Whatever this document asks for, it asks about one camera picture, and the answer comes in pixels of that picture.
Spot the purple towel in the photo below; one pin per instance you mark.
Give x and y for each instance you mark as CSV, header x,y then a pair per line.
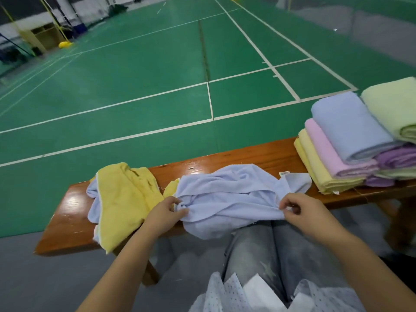
x,y
398,156
379,182

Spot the white blue towel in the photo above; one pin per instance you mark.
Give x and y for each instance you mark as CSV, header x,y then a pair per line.
x,y
351,126

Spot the yellow wooden stand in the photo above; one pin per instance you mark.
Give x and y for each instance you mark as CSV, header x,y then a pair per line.
x,y
39,37

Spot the pale yellow towel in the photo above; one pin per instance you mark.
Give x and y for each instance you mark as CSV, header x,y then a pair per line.
x,y
318,169
300,159

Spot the person's right hand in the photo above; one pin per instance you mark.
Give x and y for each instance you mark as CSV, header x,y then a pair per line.
x,y
312,216

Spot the brown wooden bench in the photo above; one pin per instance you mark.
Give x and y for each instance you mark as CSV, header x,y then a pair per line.
x,y
260,152

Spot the light green striped towel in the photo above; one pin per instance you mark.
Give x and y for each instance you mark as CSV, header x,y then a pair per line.
x,y
400,173

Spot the person's left forearm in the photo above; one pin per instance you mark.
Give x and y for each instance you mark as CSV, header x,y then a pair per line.
x,y
120,276

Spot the person's left hand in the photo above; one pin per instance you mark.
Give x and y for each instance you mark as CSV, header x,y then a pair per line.
x,y
162,217

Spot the yellow white striped cloth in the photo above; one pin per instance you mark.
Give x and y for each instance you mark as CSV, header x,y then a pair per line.
x,y
171,188

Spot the person's right forearm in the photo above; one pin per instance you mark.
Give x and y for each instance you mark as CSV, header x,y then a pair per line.
x,y
377,273

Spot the light blue towel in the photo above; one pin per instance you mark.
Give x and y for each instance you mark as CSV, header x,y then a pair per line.
x,y
92,204
227,198

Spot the person's grey trousers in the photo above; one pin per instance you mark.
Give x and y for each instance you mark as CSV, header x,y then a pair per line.
x,y
253,253

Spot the light pink towel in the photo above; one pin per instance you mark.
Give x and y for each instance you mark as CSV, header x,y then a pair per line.
x,y
331,159

